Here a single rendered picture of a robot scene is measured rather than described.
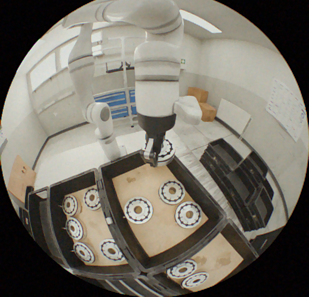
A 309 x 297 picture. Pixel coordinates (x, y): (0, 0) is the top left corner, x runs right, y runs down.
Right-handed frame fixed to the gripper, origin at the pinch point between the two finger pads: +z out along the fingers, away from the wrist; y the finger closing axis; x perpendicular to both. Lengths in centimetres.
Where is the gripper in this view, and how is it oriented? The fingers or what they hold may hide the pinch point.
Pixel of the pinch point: (156, 156)
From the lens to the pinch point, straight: 25.8
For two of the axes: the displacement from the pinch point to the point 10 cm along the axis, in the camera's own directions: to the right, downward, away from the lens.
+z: 0.0, 7.2, 6.9
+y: -2.8, 6.6, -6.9
